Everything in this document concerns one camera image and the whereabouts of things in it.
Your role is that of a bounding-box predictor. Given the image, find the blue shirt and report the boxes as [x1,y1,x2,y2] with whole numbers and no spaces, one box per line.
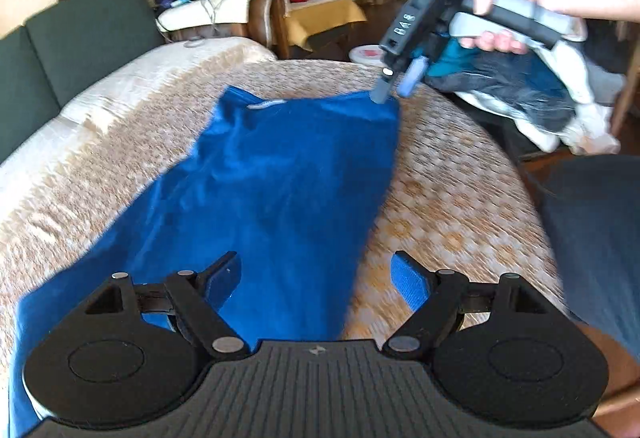
[9,87,400,437]

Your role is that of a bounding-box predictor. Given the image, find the pile of clothes at right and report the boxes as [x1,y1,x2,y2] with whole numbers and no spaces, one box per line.
[424,41,626,155]

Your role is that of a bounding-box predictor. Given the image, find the yellow covered side table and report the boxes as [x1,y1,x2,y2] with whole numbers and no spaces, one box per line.
[285,0,367,52]

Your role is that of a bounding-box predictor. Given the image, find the person's grey trousers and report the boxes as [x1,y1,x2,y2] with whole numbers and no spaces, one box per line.
[538,155,640,357]

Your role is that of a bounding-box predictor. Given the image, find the brown armchair with cover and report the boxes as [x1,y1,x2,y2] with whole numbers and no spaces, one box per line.
[156,0,291,59]

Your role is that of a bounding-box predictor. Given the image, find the dark green sofa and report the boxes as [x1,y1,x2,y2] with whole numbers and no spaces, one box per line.
[0,0,279,164]

